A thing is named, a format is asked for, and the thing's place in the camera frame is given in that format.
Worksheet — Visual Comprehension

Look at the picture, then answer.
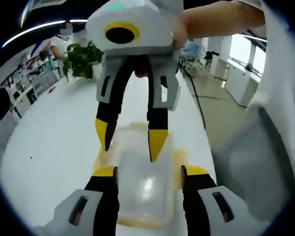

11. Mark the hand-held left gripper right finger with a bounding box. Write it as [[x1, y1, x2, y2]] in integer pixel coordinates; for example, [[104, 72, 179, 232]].
[[181, 165, 261, 236]]

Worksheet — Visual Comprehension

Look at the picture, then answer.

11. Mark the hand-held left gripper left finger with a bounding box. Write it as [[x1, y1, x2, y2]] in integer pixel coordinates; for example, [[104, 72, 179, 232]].
[[54, 166, 120, 236]]

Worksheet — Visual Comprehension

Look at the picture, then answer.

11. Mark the clear plastic box with buckle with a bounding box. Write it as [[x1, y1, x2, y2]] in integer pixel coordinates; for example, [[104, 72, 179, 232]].
[[92, 121, 187, 227]]

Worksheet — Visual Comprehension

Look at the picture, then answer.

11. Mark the person's right hand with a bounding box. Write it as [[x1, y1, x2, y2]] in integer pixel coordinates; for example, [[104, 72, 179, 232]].
[[166, 11, 190, 52]]

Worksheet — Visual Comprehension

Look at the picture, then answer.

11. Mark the white mesh chair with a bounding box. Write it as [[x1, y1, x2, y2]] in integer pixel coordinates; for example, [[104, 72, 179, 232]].
[[211, 105, 295, 222]]

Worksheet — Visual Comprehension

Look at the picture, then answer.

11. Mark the green potted plant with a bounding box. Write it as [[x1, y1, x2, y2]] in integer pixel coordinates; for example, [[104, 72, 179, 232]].
[[63, 40, 105, 80]]

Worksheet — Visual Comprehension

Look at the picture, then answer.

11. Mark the black office chair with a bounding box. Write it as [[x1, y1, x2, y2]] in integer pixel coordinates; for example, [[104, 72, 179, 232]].
[[203, 51, 221, 66]]

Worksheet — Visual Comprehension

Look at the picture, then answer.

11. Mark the white display shelf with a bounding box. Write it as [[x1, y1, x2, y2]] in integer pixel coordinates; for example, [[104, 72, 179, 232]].
[[13, 45, 62, 104]]

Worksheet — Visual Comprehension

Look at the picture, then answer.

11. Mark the white storage cabinet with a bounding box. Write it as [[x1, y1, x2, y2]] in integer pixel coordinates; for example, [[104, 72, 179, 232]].
[[225, 64, 263, 108], [209, 56, 231, 79]]

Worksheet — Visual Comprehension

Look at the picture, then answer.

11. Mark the ceiling strip light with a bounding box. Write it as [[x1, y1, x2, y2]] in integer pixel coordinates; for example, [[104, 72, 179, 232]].
[[1, 19, 88, 48]]

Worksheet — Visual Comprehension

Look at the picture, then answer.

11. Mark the person's white shirt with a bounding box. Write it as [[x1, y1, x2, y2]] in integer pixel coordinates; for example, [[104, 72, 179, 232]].
[[244, 0, 295, 111]]

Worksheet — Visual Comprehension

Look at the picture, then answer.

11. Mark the thick black cable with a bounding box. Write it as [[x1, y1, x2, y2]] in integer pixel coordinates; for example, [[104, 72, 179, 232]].
[[178, 62, 207, 130]]

